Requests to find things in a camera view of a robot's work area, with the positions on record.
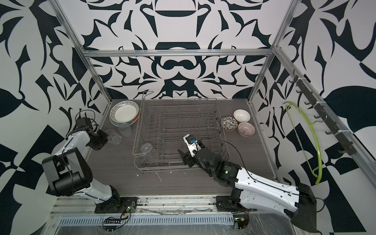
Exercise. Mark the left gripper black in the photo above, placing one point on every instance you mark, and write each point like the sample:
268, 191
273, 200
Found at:
97, 147

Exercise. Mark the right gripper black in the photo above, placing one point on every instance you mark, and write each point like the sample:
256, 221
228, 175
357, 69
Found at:
184, 156

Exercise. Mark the clear smooth plastic cup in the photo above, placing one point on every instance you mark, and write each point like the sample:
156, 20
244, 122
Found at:
113, 137

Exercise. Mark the clear faceted plastic cup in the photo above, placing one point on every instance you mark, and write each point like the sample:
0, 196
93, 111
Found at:
149, 153

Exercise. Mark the grey wire dish rack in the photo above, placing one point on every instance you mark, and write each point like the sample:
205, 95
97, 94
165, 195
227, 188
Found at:
165, 122

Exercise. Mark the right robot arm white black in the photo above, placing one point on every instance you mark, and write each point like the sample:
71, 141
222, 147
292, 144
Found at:
250, 191

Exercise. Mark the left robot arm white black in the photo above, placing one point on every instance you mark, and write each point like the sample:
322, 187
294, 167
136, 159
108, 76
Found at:
69, 174

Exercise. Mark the teal red striped bowl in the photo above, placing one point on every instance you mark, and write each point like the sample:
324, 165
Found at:
129, 122

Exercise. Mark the frosted textured plastic cup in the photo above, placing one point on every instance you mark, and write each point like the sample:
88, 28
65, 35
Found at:
125, 129

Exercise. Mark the zigzag rim white bowl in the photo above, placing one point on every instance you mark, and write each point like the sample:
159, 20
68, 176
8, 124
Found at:
124, 111

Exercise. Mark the black white patterned bowl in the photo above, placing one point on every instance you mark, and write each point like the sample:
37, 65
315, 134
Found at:
229, 123

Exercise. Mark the pink ribbed bowl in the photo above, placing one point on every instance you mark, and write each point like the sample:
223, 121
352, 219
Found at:
246, 129

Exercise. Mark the white orange small bowl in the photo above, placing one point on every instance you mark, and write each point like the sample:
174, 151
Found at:
241, 115

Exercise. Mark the green plastic hanger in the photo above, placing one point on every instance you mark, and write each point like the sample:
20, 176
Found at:
309, 143

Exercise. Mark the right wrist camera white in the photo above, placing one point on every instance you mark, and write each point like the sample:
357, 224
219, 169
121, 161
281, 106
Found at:
192, 144

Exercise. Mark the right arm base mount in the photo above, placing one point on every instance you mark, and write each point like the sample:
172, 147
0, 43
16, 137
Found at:
224, 204

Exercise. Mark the white slotted cable duct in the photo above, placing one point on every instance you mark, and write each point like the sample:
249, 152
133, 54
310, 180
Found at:
146, 220

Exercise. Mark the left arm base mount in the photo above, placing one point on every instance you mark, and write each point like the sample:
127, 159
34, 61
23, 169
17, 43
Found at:
123, 205

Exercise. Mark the black wall hook rail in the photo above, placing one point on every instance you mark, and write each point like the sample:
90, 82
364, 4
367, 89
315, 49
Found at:
323, 115

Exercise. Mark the aluminium frame bars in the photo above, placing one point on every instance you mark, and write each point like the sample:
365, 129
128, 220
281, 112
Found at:
363, 158

